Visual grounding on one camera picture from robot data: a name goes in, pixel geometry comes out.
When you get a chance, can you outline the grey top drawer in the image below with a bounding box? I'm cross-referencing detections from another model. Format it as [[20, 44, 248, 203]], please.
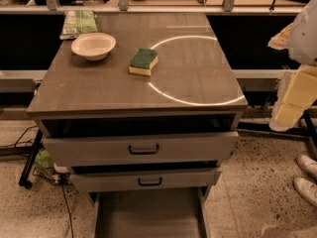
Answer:
[[44, 132, 238, 167]]

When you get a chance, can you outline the white bowl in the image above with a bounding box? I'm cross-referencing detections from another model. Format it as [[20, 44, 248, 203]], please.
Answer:
[[71, 33, 116, 61]]

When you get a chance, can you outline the black stand leg left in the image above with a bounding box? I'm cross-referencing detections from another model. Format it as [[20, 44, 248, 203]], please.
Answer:
[[19, 131, 43, 189]]

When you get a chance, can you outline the black stand leg right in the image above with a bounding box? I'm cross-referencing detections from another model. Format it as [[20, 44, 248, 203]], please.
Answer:
[[303, 110, 317, 148]]

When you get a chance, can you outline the black stand leg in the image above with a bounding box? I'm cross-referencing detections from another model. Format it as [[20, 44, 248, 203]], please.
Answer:
[[303, 110, 317, 148], [19, 131, 43, 189]]

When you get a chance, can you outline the grey open bottom drawer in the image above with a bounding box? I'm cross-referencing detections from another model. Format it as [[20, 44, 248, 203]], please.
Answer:
[[92, 187, 211, 238]]

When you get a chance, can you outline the white shoe upper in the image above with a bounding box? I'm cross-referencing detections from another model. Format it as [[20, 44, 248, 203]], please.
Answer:
[[296, 155, 317, 179]]

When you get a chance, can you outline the grey middle drawer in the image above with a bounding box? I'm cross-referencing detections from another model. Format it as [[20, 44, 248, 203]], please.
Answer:
[[70, 168, 222, 192]]

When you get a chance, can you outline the green bag on floor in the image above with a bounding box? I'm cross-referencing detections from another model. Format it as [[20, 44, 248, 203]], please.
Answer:
[[35, 149, 53, 170]]

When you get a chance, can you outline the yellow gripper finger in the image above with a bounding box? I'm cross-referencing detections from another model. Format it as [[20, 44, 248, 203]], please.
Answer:
[[267, 24, 292, 51], [268, 64, 317, 132]]

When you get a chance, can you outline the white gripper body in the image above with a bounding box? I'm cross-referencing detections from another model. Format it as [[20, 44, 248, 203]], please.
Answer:
[[288, 0, 317, 65]]

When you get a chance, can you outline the black floor cable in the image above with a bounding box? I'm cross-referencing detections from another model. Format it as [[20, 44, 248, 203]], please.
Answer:
[[60, 181, 75, 238]]

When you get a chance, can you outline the grey drawer cabinet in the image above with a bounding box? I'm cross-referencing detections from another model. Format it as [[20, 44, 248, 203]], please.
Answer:
[[26, 11, 250, 238]]

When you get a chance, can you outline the green and yellow sponge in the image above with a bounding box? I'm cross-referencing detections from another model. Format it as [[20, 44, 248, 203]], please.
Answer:
[[129, 49, 159, 76]]

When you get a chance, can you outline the green snack bag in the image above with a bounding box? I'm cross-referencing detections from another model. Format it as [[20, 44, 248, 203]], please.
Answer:
[[59, 10, 98, 40]]

